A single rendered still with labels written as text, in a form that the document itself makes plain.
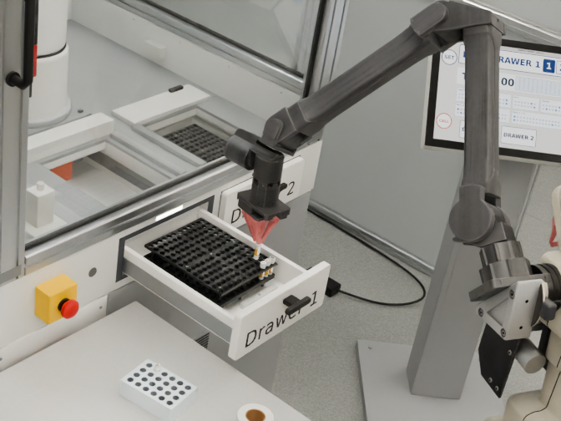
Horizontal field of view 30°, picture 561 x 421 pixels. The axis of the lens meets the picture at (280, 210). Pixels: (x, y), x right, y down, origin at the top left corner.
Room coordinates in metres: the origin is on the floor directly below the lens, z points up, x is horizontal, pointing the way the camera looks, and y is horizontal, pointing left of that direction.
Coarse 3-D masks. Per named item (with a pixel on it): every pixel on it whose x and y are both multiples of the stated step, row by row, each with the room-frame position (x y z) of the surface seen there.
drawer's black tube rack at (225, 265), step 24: (168, 240) 1.86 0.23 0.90; (192, 240) 1.92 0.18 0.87; (216, 240) 1.94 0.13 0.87; (168, 264) 1.81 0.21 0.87; (192, 264) 1.79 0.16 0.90; (216, 264) 1.80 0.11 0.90; (240, 264) 1.83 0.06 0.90; (192, 288) 1.75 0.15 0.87; (216, 288) 1.72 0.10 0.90; (240, 288) 1.78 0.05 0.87
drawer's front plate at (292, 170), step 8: (296, 160) 2.26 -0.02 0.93; (304, 160) 2.28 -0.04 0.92; (288, 168) 2.23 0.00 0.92; (296, 168) 2.26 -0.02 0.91; (288, 176) 2.23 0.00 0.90; (296, 176) 2.26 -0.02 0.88; (240, 184) 2.10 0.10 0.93; (248, 184) 2.11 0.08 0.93; (288, 184) 2.24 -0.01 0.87; (296, 184) 2.27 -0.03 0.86; (224, 192) 2.05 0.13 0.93; (232, 192) 2.06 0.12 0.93; (280, 192) 2.21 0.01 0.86; (296, 192) 2.27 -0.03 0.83; (224, 200) 2.04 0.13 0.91; (232, 200) 2.06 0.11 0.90; (288, 200) 2.25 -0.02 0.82; (224, 208) 2.04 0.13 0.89; (232, 208) 2.06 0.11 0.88; (224, 216) 2.04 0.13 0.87; (240, 216) 2.09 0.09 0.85; (232, 224) 2.07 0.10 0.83; (240, 224) 2.10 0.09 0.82
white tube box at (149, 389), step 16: (144, 368) 1.56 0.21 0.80; (160, 368) 1.57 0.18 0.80; (128, 384) 1.51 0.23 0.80; (144, 384) 1.51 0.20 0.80; (160, 384) 1.52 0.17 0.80; (176, 384) 1.53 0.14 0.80; (192, 384) 1.54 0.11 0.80; (144, 400) 1.49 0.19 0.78; (160, 400) 1.48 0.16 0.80; (176, 400) 1.49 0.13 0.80; (192, 400) 1.52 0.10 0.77; (160, 416) 1.47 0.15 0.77; (176, 416) 1.48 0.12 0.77
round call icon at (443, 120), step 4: (440, 112) 2.46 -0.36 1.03; (436, 116) 2.45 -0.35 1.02; (440, 116) 2.46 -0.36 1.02; (444, 116) 2.46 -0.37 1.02; (448, 116) 2.46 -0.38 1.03; (436, 120) 2.45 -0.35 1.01; (440, 120) 2.45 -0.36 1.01; (444, 120) 2.45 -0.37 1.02; (448, 120) 2.45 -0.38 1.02; (436, 124) 2.44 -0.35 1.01; (440, 124) 2.44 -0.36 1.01; (444, 124) 2.44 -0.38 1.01; (448, 124) 2.45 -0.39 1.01; (436, 128) 2.43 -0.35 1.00; (440, 128) 2.44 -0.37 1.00; (444, 128) 2.44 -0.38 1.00; (448, 128) 2.44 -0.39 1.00
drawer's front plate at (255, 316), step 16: (304, 272) 1.79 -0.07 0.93; (320, 272) 1.81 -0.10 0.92; (288, 288) 1.72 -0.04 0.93; (304, 288) 1.77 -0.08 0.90; (320, 288) 1.82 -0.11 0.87; (256, 304) 1.65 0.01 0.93; (272, 304) 1.68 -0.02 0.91; (320, 304) 1.83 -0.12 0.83; (240, 320) 1.60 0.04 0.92; (256, 320) 1.64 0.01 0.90; (272, 320) 1.69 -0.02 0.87; (288, 320) 1.74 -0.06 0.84; (240, 336) 1.61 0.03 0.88; (256, 336) 1.65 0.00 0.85; (272, 336) 1.70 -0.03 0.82; (240, 352) 1.61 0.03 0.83
